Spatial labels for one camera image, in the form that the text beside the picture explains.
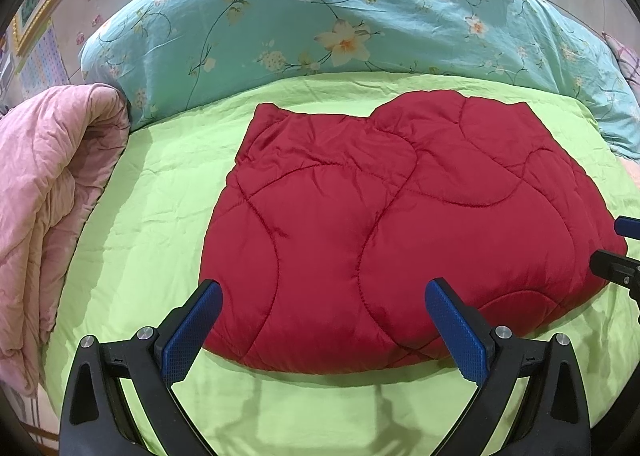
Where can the pink floral pillow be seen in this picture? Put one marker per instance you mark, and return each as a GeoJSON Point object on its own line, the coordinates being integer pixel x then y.
{"type": "Point", "coordinates": [625, 58]}

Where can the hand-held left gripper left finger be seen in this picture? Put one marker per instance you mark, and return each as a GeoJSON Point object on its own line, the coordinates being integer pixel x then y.
{"type": "Point", "coordinates": [192, 331]}

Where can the green bed sheet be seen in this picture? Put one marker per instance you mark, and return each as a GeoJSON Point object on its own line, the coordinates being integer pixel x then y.
{"type": "Point", "coordinates": [150, 186]}

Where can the pink quilt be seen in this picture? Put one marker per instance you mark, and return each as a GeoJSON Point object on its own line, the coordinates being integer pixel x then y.
{"type": "Point", "coordinates": [45, 176]}

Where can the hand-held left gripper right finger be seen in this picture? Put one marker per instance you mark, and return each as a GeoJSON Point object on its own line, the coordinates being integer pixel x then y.
{"type": "Point", "coordinates": [460, 331]}

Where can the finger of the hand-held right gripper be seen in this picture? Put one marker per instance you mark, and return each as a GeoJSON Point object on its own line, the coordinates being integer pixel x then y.
{"type": "Point", "coordinates": [627, 226]}
{"type": "Point", "coordinates": [612, 263]}

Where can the teal floral quilt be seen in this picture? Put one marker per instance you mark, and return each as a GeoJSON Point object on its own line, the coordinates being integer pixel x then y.
{"type": "Point", "coordinates": [400, 21]}

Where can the dotted wall poster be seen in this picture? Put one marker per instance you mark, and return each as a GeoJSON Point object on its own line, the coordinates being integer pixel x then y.
{"type": "Point", "coordinates": [45, 61]}

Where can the red puffer jacket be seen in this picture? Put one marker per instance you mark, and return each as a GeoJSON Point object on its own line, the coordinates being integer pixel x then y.
{"type": "Point", "coordinates": [375, 216]}

